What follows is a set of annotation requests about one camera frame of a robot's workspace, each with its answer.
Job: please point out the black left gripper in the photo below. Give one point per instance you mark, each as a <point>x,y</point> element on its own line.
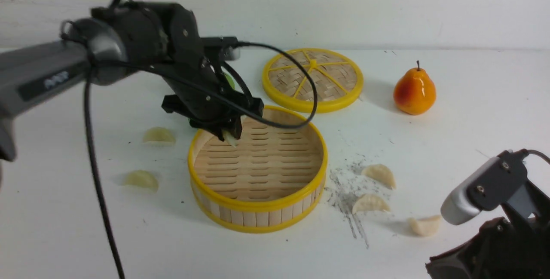
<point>166,36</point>

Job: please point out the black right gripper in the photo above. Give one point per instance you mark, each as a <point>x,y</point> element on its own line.
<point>513,247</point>

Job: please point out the pale green dumpling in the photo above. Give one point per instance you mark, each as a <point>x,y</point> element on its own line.
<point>159,135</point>
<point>228,138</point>
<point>142,179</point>

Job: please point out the white dumpling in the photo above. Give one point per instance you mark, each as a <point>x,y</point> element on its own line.
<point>370,202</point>
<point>425,227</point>
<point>382,174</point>

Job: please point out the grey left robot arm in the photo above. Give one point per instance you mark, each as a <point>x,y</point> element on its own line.
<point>114,43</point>

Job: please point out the bamboo steamer tray yellow rim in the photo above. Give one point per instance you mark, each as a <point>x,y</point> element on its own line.
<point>270,180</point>

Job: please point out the woven bamboo steamer lid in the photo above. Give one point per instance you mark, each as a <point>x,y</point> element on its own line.
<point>338,80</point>

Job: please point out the green toy watermelon ball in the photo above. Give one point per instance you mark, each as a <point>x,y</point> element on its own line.
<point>230,80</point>

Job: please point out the orange toy pear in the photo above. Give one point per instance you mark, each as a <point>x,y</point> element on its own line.
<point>415,93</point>

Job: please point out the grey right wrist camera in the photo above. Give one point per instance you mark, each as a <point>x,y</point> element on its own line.
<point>491,185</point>

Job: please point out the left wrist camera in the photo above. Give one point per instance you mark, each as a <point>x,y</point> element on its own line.
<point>221,48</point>

